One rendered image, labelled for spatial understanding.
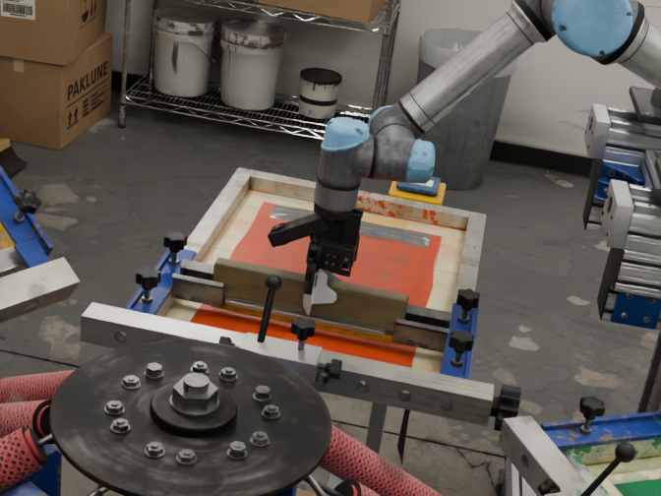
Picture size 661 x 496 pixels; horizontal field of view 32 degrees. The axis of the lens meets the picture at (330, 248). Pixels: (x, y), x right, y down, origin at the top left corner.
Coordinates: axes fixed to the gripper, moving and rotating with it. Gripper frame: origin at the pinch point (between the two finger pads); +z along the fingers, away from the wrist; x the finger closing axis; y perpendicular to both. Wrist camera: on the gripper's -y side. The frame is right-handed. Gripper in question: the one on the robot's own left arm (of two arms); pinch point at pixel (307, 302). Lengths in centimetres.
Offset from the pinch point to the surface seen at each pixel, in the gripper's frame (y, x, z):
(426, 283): 20.1, 27.6, 5.0
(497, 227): 42, 286, 99
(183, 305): -22.8, -0.7, 5.7
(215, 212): -26.6, 34.7, 2.2
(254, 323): -8.9, -1.9, 5.5
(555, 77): 56, 369, 51
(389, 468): 21, -66, -15
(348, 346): 9.1, -3.4, 5.3
